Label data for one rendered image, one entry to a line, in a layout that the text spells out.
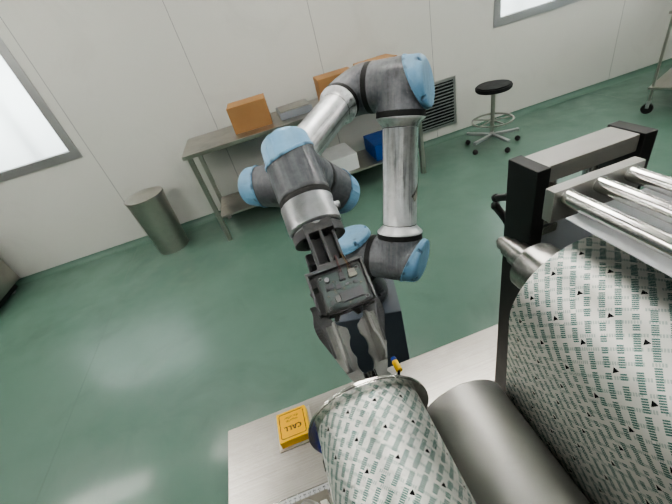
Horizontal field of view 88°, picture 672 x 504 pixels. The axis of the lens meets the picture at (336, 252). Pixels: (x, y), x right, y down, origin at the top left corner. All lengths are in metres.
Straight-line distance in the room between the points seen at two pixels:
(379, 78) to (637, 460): 0.75
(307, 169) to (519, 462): 0.41
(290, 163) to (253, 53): 3.32
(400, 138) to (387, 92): 0.10
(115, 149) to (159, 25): 1.19
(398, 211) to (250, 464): 0.66
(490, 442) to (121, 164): 3.93
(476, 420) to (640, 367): 0.19
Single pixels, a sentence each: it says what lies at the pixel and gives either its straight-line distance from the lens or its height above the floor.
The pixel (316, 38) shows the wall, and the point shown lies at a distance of 3.85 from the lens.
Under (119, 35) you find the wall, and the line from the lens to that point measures 3.86.
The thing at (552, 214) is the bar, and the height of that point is 1.43.
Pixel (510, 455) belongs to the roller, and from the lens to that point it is 0.45.
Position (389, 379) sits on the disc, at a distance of 0.40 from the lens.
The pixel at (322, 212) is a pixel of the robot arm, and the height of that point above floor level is 1.44.
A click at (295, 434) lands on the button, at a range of 0.85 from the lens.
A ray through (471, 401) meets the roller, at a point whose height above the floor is 1.23.
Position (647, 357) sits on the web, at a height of 1.39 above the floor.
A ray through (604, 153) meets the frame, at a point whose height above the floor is 1.43.
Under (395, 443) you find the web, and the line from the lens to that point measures 0.37.
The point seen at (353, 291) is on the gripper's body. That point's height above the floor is 1.38.
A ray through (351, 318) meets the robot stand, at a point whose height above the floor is 0.90.
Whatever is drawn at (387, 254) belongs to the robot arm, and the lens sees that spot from 0.88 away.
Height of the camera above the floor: 1.65
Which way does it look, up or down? 35 degrees down
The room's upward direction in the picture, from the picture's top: 16 degrees counter-clockwise
